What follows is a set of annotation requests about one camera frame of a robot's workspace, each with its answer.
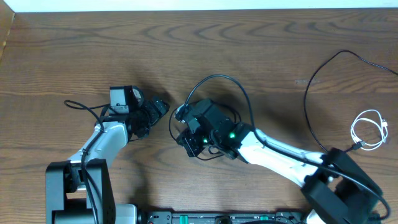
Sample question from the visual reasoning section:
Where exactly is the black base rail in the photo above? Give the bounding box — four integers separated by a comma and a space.
133, 210, 323, 224

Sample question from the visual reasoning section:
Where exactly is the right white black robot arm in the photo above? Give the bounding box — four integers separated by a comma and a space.
176, 123, 382, 223

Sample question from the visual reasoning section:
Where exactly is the white usb cable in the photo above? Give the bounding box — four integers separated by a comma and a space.
350, 109, 389, 151

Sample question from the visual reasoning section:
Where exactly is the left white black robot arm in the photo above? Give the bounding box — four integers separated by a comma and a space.
45, 97, 169, 223

